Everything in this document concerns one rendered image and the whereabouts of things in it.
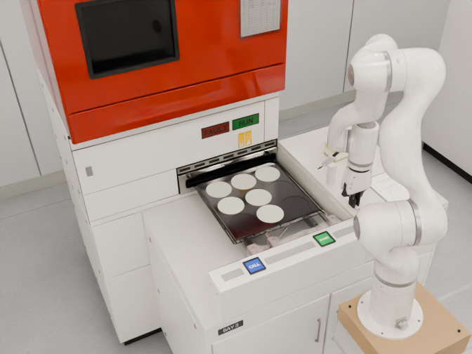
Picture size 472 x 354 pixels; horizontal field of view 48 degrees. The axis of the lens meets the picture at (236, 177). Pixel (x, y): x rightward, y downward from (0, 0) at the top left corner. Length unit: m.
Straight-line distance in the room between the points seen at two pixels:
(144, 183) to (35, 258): 1.36
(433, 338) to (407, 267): 0.27
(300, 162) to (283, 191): 0.14
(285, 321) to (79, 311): 1.34
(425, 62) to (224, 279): 0.85
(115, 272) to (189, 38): 1.04
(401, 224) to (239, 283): 0.54
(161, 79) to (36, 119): 1.80
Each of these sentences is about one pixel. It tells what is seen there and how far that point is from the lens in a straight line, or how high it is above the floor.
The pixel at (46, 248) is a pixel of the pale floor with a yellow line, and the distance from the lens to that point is 3.31.
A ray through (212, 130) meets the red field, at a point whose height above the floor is 1.10.
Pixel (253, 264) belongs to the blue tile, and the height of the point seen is 0.96.
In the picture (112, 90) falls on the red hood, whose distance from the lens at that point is 1.77.
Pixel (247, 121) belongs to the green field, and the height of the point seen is 1.10.
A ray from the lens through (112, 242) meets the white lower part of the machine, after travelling 2.19.
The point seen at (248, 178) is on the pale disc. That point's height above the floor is 0.90.
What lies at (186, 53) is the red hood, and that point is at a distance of 1.80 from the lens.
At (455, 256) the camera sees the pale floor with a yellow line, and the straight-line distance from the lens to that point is 3.27.
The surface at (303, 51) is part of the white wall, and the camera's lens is 4.04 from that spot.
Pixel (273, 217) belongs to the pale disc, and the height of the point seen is 0.90.
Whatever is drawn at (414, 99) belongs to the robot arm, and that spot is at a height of 1.56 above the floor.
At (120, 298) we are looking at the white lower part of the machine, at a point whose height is 0.38.
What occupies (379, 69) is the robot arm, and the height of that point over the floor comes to 1.63.
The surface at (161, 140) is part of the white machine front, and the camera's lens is 1.98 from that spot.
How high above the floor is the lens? 2.20
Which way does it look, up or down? 37 degrees down
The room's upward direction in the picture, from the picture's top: 1 degrees counter-clockwise
